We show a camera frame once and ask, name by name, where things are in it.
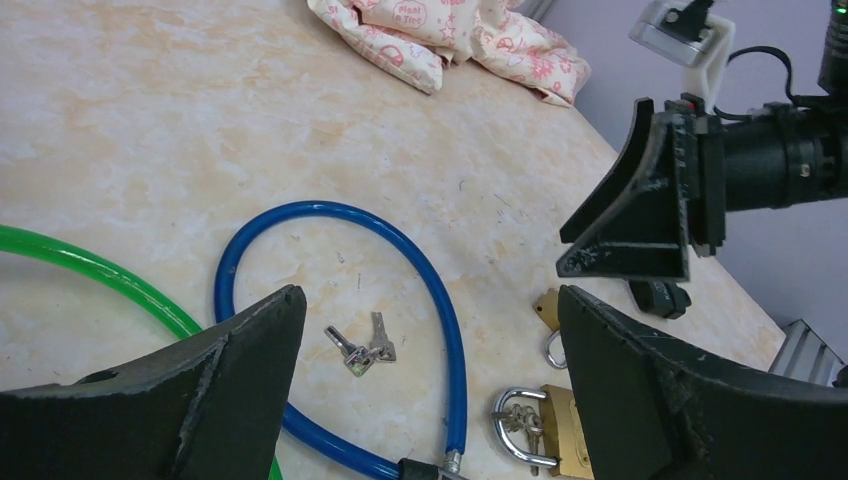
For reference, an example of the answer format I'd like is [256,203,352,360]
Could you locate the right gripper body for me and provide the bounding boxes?
[688,99,847,255]

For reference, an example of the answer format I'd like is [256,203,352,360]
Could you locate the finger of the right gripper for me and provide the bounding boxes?
[555,98,690,281]

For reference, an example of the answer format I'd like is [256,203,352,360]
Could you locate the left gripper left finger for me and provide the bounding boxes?
[0,284,309,480]

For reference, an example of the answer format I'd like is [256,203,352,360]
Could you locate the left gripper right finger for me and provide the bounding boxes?
[558,285,847,479]

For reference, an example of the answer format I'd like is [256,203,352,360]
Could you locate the black padlock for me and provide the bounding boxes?
[628,280,692,319]

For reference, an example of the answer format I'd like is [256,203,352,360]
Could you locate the large brass padlock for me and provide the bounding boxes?
[490,385,594,479]

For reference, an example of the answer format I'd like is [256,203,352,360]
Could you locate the small brass padlock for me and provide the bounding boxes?
[533,288,568,370]

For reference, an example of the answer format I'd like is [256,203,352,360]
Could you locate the large padlock keys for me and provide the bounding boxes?
[490,403,543,459]

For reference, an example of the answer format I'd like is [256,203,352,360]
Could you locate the blue lock keys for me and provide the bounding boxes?
[324,311,397,378]

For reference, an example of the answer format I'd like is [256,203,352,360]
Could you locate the blue cable lock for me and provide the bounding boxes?
[213,200,470,480]

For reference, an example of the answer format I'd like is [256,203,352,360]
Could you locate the green cable lock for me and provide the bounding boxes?
[0,223,286,480]

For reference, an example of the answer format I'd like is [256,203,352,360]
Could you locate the crumpled printed paper bag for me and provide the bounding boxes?
[307,0,591,107]

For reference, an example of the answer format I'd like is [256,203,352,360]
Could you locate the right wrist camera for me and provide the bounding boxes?
[629,1,736,112]

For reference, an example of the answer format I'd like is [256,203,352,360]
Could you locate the aluminium frame rail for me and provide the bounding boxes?
[769,319,845,387]

